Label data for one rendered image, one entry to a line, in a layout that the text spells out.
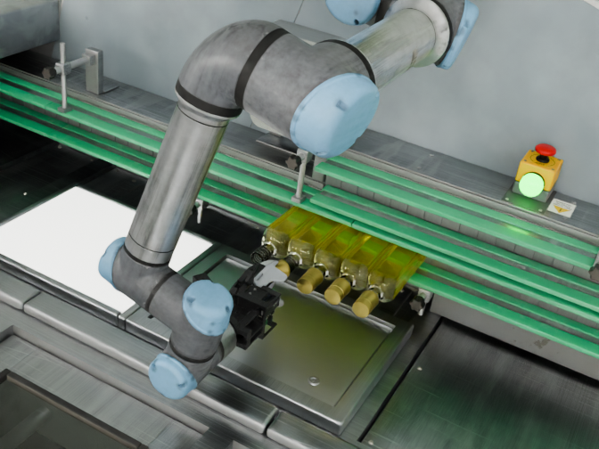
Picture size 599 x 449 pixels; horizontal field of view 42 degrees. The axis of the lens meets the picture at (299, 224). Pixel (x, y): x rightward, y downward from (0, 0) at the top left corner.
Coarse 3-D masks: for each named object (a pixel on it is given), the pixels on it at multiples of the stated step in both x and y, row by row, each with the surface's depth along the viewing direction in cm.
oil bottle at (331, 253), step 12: (348, 228) 161; (336, 240) 157; (348, 240) 157; (360, 240) 159; (324, 252) 152; (336, 252) 153; (348, 252) 154; (312, 264) 154; (324, 264) 151; (336, 264) 151; (336, 276) 153
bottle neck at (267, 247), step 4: (264, 244) 155; (268, 244) 155; (272, 244) 155; (260, 248) 153; (264, 248) 154; (268, 248) 154; (272, 248) 155; (256, 252) 152; (260, 252) 152; (264, 252) 153; (268, 252) 154; (272, 252) 154; (252, 256) 153; (256, 256) 154; (260, 256) 152; (264, 256) 152; (268, 256) 153; (252, 260) 153; (256, 260) 154; (260, 260) 154; (264, 260) 152
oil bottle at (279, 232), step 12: (288, 216) 162; (300, 216) 162; (312, 216) 164; (276, 228) 158; (288, 228) 158; (300, 228) 160; (264, 240) 156; (276, 240) 155; (288, 240) 156; (276, 252) 156
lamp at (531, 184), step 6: (528, 174) 151; (534, 174) 151; (522, 180) 151; (528, 180) 150; (534, 180) 150; (540, 180) 150; (522, 186) 151; (528, 186) 150; (534, 186) 150; (540, 186) 150; (522, 192) 152; (528, 192) 151; (534, 192) 150
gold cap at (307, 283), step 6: (312, 270) 149; (318, 270) 149; (306, 276) 147; (312, 276) 147; (318, 276) 148; (300, 282) 147; (306, 282) 146; (312, 282) 146; (318, 282) 148; (300, 288) 147; (306, 288) 147; (312, 288) 146
